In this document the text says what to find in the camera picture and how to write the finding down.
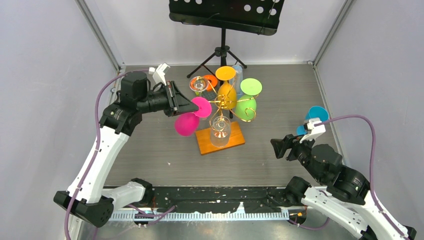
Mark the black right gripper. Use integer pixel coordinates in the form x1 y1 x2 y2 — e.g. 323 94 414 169
269 130 324 182

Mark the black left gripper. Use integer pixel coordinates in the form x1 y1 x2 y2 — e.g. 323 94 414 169
138 80 199 117

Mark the pink wine glass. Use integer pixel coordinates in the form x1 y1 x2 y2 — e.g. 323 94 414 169
174 97 212 137

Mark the blue wine glass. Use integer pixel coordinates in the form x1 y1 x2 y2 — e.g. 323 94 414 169
296 106 330 135

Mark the gold wire wine glass rack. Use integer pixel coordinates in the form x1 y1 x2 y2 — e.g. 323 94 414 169
194 78 263 155

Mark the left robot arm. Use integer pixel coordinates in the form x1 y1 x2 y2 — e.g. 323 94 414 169
53 71 199 228

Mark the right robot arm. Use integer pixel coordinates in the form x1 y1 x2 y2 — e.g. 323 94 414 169
270 134 417 240

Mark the clear wine glass back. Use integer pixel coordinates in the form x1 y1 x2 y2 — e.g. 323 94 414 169
189 76 209 93

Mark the clear wine glass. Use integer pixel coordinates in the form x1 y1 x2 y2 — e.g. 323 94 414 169
210 116 231 148
189 76 209 93

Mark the orange wine glass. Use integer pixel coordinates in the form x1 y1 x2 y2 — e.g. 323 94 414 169
215 66 237 110

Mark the clear wine glass front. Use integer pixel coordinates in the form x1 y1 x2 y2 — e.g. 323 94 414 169
210 116 231 148

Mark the green wine glass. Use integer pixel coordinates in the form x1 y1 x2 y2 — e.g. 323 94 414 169
235 78 263 122

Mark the grey building plate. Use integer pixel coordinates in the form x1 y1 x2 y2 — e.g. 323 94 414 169
195 90 217 101

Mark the black music stand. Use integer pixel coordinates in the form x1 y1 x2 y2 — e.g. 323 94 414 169
168 0 285 78

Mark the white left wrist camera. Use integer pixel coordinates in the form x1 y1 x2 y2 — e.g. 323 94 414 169
148 62 171 85

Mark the orange ring toy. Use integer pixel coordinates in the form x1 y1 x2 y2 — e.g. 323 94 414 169
203 74 218 92

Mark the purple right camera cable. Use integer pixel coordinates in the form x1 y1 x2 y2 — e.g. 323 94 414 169
314 114 408 239

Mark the purple camera cable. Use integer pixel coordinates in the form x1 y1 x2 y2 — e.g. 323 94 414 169
314 114 408 239
62 69 152 240

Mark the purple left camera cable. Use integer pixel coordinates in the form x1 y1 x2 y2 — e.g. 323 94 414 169
62 69 152 240

